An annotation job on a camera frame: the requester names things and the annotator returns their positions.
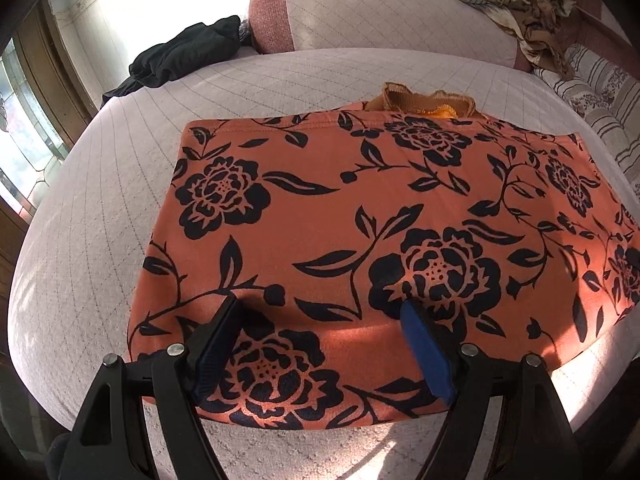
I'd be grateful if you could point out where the red pink sofa backrest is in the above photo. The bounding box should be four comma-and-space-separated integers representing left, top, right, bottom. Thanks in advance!
570, 0, 633, 51

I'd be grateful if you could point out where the brown floral blanket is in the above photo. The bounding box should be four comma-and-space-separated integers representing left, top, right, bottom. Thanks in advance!
440, 0, 578, 78

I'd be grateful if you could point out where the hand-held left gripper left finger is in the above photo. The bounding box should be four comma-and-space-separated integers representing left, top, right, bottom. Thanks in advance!
47, 294, 244, 480

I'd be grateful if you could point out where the orange floral shirt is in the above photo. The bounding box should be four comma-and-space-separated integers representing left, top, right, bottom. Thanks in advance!
127, 82, 640, 431

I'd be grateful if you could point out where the pink quilted bolster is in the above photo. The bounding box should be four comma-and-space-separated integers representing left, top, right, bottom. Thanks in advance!
248, 0, 533, 73

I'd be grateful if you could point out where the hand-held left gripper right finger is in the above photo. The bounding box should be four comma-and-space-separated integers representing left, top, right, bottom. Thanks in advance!
400, 300, 586, 480

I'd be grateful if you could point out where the black cloth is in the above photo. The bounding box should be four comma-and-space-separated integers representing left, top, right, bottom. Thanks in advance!
101, 15, 242, 108

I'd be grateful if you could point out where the wooden door frame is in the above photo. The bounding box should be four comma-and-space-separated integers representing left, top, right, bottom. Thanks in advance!
12, 0, 103, 133

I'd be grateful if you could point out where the striped floral cushion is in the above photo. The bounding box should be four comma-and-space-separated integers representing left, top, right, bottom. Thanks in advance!
532, 42, 640, 186

